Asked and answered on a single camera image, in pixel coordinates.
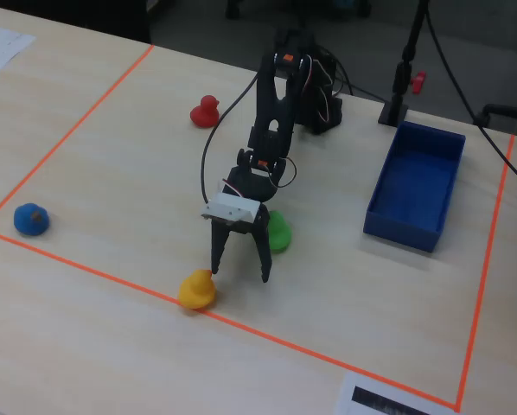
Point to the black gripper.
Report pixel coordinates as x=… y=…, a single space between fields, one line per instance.
x=237 y=228

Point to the yellow rubber duck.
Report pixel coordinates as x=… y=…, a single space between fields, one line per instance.
x=195 y=291

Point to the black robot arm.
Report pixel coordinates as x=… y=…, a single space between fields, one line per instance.
x=280 y=108

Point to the green rubber duck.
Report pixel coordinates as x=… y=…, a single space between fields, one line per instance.
x=281 y=235

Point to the red rubber duck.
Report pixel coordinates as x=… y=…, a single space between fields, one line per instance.
x=204 y=114

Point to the blue plastic box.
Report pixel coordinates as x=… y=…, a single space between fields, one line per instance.
x=414 y=190

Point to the blue rubber duck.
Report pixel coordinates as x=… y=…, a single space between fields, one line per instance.
x=30 y=219

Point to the orange tape outline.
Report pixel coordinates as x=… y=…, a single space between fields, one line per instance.
x=111 y=279

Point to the white paper with black bar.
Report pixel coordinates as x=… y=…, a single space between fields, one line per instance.
x=347 y=402

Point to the black chair caster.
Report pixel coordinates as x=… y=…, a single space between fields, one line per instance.
x=234 y=8

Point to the red clamp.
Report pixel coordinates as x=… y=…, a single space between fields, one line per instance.
x=419 y=82

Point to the black chair base leg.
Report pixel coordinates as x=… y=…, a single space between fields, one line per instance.
x=498 y=110

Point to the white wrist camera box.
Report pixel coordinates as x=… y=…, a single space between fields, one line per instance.
x=230 y=207

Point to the black camera stand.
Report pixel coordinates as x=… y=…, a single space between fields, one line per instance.
x=394 y=112

